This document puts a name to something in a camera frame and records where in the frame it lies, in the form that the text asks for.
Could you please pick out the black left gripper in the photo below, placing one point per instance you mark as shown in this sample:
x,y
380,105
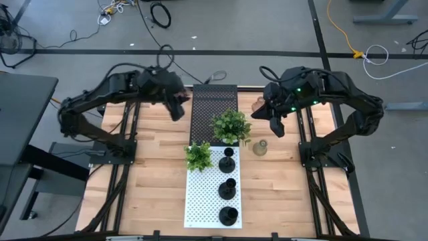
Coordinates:
x,y
157,83

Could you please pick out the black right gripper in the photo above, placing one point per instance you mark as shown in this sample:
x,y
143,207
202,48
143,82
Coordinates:
x,y
281,100

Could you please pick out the pink ribbed glass candle holder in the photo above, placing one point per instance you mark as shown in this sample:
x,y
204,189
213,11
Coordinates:
x,y
257,102

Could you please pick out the small beige glass vase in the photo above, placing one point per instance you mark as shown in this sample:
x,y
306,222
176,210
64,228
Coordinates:
x,y
259,148

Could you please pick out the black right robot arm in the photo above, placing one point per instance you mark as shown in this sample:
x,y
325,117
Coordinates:
x,y
344,90

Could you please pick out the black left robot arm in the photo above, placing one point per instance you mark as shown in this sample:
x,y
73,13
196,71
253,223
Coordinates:
x,y
100,95

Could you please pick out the black perforated metal shelf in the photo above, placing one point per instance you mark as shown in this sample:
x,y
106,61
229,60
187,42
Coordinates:
x,y
209,110

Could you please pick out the large green plant white pot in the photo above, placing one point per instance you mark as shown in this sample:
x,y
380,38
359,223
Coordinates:
x,y
230,125

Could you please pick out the small green plant white pot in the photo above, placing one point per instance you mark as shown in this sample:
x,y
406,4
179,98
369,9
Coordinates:
x,y
198,156

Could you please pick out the white perforated metal shelf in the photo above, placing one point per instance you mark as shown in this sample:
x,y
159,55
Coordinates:
x,y
204,201

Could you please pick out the grey desk foot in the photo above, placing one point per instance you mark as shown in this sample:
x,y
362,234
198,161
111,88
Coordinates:
x,y
406,106

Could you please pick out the grey desk leg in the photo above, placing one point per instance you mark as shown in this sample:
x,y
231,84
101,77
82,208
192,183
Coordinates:
x,y
384,18

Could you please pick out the black desk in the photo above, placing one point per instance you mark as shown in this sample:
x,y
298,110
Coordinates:
x,y
23,107

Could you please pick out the black aluminium table frame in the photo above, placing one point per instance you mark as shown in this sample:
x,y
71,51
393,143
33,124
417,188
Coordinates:
x,y
187,236

